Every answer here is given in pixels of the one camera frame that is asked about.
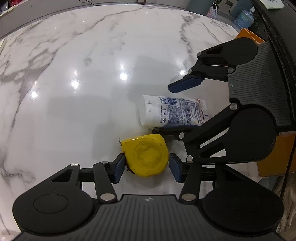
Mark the blue water jug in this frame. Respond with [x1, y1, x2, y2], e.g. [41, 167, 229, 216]
[234, 10, 254, 29]

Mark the white blue-print cream tube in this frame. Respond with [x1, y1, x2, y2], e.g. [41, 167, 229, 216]
[138, 95, 209, 128]

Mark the pastel woven basket bag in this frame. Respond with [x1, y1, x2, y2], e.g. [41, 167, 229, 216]
[207, 3, 218, 19]

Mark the orange rimmed white box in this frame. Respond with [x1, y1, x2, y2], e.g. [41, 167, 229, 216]
[235, 28, 295, 177]

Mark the yellow tape measure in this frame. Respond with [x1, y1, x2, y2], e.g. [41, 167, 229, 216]
[121, 133, 169, 177]

